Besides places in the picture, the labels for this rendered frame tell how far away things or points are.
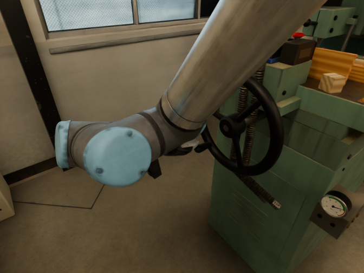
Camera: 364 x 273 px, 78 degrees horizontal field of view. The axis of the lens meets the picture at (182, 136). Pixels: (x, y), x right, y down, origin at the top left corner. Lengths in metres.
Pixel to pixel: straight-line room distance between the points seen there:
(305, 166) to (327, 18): 0.41
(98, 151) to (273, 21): 0.25
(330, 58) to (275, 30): 0.50
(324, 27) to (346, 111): 0.25
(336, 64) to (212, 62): 0.50
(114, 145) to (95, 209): 1.21
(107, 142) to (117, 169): 0.04
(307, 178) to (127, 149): 0.57
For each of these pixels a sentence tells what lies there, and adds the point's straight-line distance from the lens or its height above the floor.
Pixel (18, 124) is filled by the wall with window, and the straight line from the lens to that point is 1.72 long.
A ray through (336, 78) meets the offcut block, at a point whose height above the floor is 0.94.
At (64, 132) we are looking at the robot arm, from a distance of 0.44.
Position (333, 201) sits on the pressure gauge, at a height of 0.67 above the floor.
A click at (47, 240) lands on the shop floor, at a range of 1.49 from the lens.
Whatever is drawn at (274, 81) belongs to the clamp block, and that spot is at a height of 0.93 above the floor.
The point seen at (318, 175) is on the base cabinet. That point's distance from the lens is 0.75.
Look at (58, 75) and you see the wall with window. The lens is 1.65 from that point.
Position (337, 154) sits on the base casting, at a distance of 0.70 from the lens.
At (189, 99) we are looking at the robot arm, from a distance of 0.32.
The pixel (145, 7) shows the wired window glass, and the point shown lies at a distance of 1.92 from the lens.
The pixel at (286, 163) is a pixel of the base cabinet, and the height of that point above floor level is 0.65.
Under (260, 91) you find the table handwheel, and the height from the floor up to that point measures 0.93.
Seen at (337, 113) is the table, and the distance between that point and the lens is 0.66.
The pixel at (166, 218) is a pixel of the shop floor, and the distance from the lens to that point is 1.39.
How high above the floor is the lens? 1.11
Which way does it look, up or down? 33 degrees down
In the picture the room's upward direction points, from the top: straight up
